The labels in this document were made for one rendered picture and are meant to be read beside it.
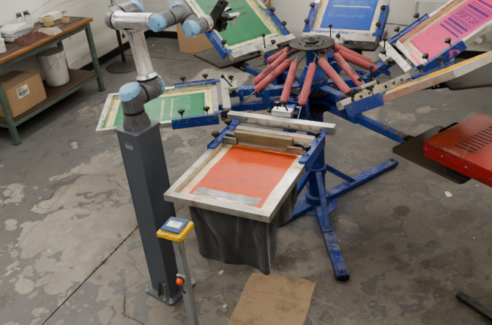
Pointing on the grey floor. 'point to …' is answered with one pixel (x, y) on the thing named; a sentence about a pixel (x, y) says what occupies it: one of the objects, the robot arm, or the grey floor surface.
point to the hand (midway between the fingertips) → (234, 10)
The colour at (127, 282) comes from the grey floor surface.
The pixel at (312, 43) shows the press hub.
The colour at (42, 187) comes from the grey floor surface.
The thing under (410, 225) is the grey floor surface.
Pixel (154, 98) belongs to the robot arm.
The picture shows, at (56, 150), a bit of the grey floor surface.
